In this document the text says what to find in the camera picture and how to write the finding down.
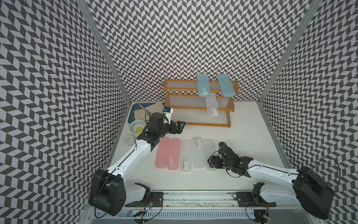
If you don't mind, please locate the orange three-tier wire shelf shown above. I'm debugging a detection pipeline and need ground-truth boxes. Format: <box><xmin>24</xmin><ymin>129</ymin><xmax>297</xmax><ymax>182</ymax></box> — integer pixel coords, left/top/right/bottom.
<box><xmin>163</xmin><ymin>79</ymin><xmax>240</xmax><ymax>127</ymax></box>

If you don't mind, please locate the teal pencil case plain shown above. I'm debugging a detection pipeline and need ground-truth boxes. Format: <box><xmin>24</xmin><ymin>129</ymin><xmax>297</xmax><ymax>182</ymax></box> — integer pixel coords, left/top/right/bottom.
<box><xmin>217</xmin><ymin>74</ymin><xmax>235</xmax><ymax>98</ymax></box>

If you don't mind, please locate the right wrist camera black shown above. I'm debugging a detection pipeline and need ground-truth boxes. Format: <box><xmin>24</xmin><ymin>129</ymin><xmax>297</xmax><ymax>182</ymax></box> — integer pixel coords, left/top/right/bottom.
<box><xmin>219</xmin><ymin>142</ymin><xmax>227</xmax><ymax>148</ymax></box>

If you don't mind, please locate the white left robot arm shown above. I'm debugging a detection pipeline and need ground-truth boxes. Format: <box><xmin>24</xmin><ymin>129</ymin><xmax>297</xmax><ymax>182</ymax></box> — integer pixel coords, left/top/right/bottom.
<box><xmin>89</xmin><ymin>106</ymin><xmax>186</xmax><ymax>216</ymax></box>

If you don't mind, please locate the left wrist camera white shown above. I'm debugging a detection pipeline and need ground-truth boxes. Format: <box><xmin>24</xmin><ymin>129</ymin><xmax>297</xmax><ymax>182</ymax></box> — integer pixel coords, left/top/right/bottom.
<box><xmin>163</xmin><ymin>106</ymin><xmax>174</xmax><ymax>124</ymax></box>

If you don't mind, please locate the white pencil case labelled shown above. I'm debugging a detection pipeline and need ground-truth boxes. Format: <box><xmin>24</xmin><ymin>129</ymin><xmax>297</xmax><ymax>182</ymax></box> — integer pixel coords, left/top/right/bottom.
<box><xmin>180</xmin><ymin>139</ymin><xmax>192</xmax><ymax>173</ymax></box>
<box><xmin>203</xmin><ymin>139</ymin><xmax>217</xmax><ymax>172</ymax></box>

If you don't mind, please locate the aluminium corner post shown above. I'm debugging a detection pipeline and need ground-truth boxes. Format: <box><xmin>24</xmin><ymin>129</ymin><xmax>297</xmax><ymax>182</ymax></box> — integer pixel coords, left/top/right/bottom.
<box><xmin>76</xmin><ymin>0</ymin><xmax>131</xmax><ymax>105</ymax></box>
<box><xmin>257</xmin><ymin>0</ymin><xmax>323</xmax><ymax>105</ymax></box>

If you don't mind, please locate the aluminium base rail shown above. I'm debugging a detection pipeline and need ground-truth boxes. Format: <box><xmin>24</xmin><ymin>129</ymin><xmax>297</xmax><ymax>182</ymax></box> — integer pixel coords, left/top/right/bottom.
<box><xmin>123</xmin><ymin>190</ymin><xmax>317</xmax><ymax>222</ymax></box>

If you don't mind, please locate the white pencil case labelled middle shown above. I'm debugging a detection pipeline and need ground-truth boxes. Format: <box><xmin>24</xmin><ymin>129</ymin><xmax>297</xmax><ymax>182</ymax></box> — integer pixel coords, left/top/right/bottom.
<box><xmin>203</xmin><ymin>139</ymin><xmax>217</xmax><ymax>172</ymax></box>

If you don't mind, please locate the frosted white pencil case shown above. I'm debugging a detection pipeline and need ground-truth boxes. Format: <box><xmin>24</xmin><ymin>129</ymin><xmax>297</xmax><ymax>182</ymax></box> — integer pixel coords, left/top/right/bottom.
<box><xmin>206</xmin><ymin>93</ymin><xmax>219</xmax><ymax>116</ymax></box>

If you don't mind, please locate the aluminium corner post left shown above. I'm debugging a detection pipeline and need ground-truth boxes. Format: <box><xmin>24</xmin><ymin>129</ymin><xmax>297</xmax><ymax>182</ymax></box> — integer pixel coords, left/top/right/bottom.
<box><xmin>76</xmin><ymin>0</ymin><xmax>131</xmax><ymax>105</ymax></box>

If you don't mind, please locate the pink pencil case labelled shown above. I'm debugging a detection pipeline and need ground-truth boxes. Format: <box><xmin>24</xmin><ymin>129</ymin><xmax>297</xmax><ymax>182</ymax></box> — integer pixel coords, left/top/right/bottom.
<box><xmin>167</xmin><ymin>138</ymin><xmax>181</xmax><ymax>171</ymax></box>

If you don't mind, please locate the white pencil case upper label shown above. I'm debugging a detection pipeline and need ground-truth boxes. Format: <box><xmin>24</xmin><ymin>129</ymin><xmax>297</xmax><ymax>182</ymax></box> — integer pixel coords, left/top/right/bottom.
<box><xmin>192</xmin><ymin>137</ymin><xmax>207</xmax><ymax>169</ymax></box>

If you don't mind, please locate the pink pencil case left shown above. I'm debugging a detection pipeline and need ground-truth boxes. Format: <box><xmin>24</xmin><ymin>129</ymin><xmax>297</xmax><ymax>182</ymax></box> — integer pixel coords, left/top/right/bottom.
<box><xmin>155</xmin><ymin>137</ymin><xmax>171</xmax><ymax>169</ymax></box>

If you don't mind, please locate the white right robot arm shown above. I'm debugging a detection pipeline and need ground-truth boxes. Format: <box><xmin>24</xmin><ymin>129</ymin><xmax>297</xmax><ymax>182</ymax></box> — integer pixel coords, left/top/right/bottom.
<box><xmin>208</xmin><ymin>142</ymin><xmax>335</xmax><ymax>220</ymax></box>

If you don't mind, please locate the beige cloth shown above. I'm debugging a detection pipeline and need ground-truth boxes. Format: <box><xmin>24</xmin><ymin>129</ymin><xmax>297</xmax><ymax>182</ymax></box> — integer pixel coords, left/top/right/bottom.
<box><xmin>132</xmin><ymin>101</ymin><xmax>164</xmax><ymax>121</ymax></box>

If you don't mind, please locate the teal pencil case labelled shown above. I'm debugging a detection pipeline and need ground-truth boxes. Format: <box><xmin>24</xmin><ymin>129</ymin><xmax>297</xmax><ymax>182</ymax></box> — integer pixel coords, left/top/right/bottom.
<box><xmin>197</xmin><ymin>74</ymin><xmax>210</xmax><ymax>97</ymax></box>

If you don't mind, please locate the aluminium corner post right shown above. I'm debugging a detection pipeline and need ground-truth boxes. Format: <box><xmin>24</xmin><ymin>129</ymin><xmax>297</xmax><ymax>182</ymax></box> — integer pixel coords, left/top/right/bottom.
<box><xmin>257</xmin><ymin>0</ymin><xmax>323</xmax><ymax>105</ymax></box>

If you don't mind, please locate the dark blue tray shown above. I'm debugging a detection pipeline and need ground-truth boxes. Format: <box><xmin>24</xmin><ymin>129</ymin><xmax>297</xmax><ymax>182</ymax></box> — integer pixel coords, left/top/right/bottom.
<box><xmin>128</xmin><ymin>103</ymin><xmax>157</xmax><ymax>125</ymax></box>

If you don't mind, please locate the white pencil case labelled left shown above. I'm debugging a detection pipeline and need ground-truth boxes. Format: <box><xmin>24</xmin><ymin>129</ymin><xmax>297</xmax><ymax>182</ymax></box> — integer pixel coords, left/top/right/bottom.
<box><xmin>180</xmin><ymin>139</ymin><xmax>192</xmax><ymax>173</ymax></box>

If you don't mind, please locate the clear glass cup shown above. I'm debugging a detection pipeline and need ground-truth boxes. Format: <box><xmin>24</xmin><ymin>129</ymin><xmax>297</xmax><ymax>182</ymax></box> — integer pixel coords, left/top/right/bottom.
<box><xmin>123</xmin><ymin>134</ymin><xmax>136</xmax><ymax>147</ymax></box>

